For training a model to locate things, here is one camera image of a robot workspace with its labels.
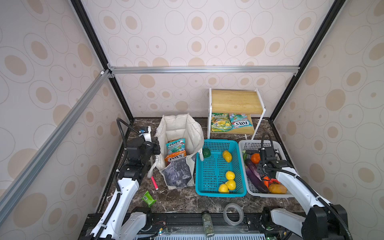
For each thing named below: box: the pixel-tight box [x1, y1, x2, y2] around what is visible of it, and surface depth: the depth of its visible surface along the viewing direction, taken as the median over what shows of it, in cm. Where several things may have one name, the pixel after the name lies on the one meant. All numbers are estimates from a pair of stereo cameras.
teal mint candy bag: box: [166, 138, 186, 156], surface depth 93 cm
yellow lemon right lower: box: [225, 179, 237, 191], surface depth 84 cm
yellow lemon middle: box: [225, 170, 236, 180], surface depth 87 cm
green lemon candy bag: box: [211, 112, 232, 132], surface depth 94 cm
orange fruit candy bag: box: [164, 150, 187, 167], surface depth 87 cm
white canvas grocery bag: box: [147, 113, 205, 190], surface depth 85 cm
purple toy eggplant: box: [245, 168, 269, 194], surface depth 85 cm
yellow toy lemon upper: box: [222, 150, 233, 163], surface depth 95 cm
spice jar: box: [201, 211, 215, 238], surface depth 71 cm
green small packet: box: [141, 190, 157, 208], surface depth 81 cm
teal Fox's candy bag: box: [229, 113, 253, 129], surface depth 96 cm
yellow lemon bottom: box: [218, 183, 229, 193], surface depth 83 cm
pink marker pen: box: [150, 175, 159, 191], surface depth 87 cm
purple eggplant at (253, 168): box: [246, 161, 262, 182], surface depth 91 cm
